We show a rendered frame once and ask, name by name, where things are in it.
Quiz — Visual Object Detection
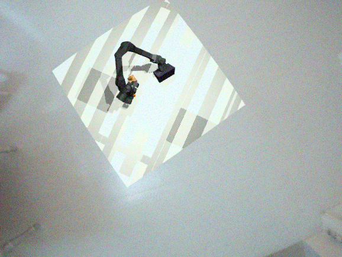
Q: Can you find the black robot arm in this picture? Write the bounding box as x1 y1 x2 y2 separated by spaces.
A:
114 41 168 102

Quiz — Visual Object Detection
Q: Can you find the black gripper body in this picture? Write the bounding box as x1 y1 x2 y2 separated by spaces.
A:
124 81 139 105

